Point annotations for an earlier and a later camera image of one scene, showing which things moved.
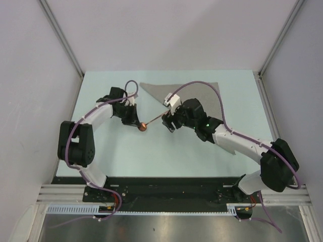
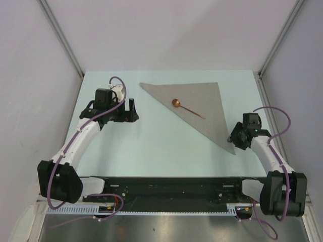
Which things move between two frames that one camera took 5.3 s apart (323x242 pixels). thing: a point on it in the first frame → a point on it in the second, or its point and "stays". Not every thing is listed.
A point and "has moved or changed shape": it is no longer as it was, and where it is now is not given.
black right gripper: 168,118 → 232,136
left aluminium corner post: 61,36 stays
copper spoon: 143,126 has moved or changed shape
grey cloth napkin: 206,93 stays
